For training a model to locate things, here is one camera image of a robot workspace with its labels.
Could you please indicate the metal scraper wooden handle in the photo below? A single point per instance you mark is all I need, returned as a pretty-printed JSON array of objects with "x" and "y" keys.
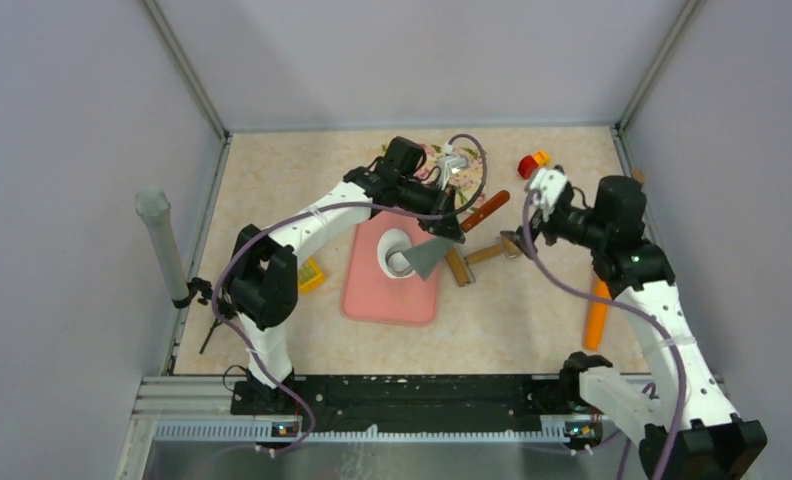
[{"x": 424, "y": 258}]

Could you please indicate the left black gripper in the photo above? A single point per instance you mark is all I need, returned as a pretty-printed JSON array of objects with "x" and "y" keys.
[{"x": 447, "y": 227}]

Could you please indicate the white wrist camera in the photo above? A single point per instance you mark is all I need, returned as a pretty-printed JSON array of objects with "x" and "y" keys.
[
  {"x": 449, "y": 163},
  {"x": 544, "y": 189}
]

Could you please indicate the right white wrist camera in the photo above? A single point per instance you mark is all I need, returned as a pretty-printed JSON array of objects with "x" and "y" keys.
[{"x": 544, "y": 189}]

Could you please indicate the wooden rolling pin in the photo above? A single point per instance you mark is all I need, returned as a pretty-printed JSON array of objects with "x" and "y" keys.
[{"x": 460, "y": 265}]

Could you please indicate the small wooden wall knob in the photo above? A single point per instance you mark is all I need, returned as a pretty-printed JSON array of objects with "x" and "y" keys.
[{"x": 638, "y": 175}]

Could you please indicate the red orange toy block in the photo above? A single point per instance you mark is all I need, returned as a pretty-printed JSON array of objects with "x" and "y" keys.
[{"x": 533, "y": 162}]

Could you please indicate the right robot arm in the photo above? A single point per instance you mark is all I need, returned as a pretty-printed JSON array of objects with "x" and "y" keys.
[{"x": 687, "y": 427}]

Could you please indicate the yellow multicolour toy block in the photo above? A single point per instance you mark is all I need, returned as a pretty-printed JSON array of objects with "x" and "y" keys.
[{"x": 310, "y": 276}]

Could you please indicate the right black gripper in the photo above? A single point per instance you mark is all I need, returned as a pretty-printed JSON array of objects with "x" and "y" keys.
[{"x": 537, "y": 223}]

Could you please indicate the floral yellow tray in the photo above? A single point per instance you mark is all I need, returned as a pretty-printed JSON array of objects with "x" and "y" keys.
[{"x": 469, "y": 182}]

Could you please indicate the white dough ball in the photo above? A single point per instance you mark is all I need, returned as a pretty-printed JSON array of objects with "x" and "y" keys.
[{"x": 388, "y": 239}]

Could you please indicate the grey cylinder post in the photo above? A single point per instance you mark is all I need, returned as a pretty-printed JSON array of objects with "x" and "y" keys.
[{"x": 154, "y": 209}]

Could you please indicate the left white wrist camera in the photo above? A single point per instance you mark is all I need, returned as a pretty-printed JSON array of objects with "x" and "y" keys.
[{"x": 449, "y": 163}]

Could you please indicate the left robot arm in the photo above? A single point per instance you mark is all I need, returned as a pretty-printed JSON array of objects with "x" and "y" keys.
[{"x": 260, "y": 280}]

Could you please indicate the pink plastic tray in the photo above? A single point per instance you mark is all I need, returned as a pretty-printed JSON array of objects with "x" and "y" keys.
[{"x": 369, "y": 295}]

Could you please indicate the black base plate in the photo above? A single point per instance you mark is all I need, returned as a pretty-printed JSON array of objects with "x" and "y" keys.
[{"x": 415, "y": 403}]

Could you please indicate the orange toy carrot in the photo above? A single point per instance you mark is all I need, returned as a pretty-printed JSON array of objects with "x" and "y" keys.
[{"x": 596, "y": 315}]

